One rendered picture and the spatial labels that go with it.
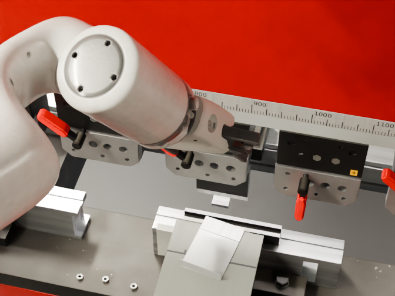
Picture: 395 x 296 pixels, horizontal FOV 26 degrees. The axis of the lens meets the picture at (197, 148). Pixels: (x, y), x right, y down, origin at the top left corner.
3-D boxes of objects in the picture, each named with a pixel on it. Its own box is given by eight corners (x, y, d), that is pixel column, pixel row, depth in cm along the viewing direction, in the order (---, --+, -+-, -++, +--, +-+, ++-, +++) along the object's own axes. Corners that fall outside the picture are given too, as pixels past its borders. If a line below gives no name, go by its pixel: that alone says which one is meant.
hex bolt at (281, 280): (274, 286, 174) (274, 282, 173) (276, 275, 176) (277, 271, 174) (287, 289, 173) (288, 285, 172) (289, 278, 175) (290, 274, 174)
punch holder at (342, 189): (272, 192, 156) (278, 132, 143) (280, 158, 161) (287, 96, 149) (354, 208, 153) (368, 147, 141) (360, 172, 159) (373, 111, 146)
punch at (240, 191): (196, 195, 167) (196, 164, 160) (198, 187, 169) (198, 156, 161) (246, 204, 166) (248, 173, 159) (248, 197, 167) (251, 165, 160)
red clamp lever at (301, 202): (293, 222, 154) (297, 188, 147) (296, 204, 157) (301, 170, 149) (303, 224, 154) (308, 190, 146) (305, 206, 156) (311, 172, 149)
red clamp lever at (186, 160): (149, 135, 145) (192, 167, 149) (156, 118, 148) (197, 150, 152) (143, 140, 147) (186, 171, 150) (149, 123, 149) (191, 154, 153)
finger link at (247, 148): (254, 126, 98) (270, 140, 104) (228, 124, 100) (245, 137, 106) (250, 153, 98) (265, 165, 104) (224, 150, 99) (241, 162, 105)
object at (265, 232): (182, 227, 176) (181, 219, 173) (186, 216, 178) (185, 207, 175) (278, 246, 173) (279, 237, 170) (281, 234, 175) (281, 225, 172)
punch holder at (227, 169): (166, 173, 159) (163, 112, 146) (177, 140, 164) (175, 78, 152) (245, 188, 156) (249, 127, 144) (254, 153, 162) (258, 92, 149)
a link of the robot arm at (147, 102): (94, 117, 91) (161, 158, 87) (29, 81, 79) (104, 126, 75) (134, 50, 91) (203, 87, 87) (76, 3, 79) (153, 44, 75)
